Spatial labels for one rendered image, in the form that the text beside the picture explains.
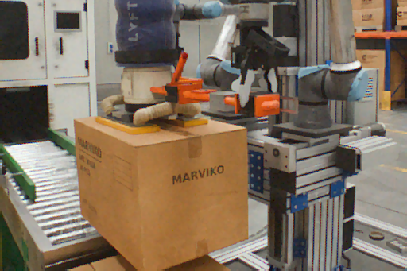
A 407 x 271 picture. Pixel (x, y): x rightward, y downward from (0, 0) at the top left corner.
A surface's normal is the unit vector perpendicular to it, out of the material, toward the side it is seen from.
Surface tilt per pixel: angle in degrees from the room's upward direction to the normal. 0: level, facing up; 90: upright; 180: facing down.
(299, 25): 90
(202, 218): 89
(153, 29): 74
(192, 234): 89
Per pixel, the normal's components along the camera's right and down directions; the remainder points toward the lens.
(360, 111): 0.63, 0.07
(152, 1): 0.34, -0.29
